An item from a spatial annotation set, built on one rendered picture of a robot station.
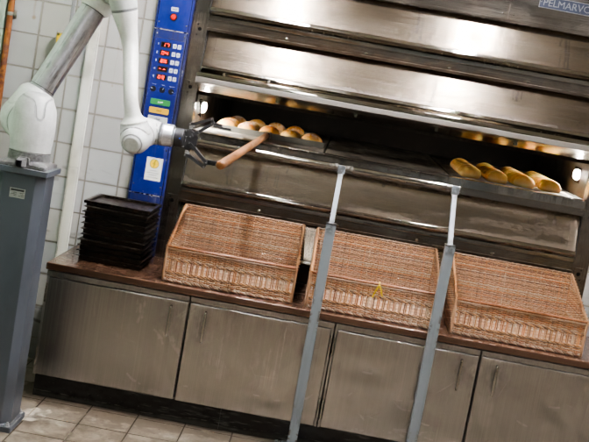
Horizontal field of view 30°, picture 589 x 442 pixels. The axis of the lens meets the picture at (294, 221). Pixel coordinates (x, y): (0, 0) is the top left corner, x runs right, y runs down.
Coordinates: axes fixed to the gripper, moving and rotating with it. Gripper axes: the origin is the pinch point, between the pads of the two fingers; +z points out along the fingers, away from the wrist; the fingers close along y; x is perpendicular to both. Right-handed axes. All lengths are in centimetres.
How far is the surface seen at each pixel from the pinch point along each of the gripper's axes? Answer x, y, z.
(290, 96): -50, -23, 19
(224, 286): -15, 58, 8
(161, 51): -61, -32, -42
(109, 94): -64, -8, -62
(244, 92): -54, -21, -2
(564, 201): -65, 1, 147
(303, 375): -5, 86, 47
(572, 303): -46, 43, 156
